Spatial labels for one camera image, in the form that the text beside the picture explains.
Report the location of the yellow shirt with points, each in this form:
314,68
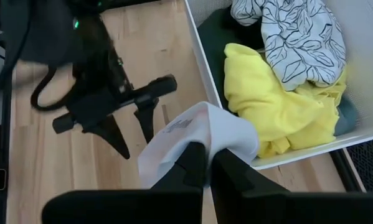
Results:
267,102

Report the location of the black grid floor mat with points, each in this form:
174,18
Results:
370,165

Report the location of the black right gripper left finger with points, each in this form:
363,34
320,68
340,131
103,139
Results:
127,208

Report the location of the white perforated plastic basket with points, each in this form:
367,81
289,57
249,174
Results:
366,46

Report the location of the white printed T-shirt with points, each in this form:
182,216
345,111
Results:
223,130

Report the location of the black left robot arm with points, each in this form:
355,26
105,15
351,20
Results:
43,31

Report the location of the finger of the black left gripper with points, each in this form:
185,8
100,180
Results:
146,121
111,137

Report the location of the white patterned shirt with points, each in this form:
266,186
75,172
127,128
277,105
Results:
298,40

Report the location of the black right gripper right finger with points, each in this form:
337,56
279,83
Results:
282,208

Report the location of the black garment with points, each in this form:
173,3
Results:
248,34

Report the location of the dark green sweatshirt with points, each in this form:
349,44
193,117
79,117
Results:
211,62

